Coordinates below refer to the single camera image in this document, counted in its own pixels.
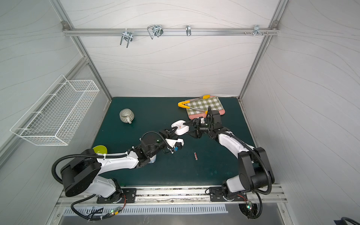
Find white wire basket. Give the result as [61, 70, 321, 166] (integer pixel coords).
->
[10, 75, 99, 146]

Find metal hook clamp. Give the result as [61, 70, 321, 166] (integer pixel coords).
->
[185, 25, 191, 37]
[120, 30, 133, 48]
[244, 25, 269, 36]
[147, 24, 164, 39]

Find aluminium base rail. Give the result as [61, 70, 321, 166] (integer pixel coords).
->
[55, 184, 288, 207]

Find green yellow bowl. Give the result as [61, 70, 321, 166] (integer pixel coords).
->
[92, 145, 108, 154]

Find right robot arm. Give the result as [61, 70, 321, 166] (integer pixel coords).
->
[183, 110, 274, 201]

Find yellow steel tongs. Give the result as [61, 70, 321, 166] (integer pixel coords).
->
[178, 95, 212, 113]

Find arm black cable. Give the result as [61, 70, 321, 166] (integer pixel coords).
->
[204, 130, 273, 219]
[51, 130, 175, 221]

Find aluminium crossbar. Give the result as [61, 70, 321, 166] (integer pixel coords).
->
[63, 27, 280, 37]

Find white alarm clock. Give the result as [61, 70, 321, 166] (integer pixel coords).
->
[171, 120, 189, 136]

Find blue alarm clock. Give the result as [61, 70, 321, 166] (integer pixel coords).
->
[149, 155, 157, 164]

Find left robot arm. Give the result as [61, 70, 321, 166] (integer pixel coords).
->
[60, 127, 184, 203]

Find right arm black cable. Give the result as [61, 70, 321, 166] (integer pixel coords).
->
[204, 130, 273, 219]

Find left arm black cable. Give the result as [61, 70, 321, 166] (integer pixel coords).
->
[51, 130, 175, 221]

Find pink tray checkered cloth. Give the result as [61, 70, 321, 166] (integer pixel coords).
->
[186, 96, 226, 120]

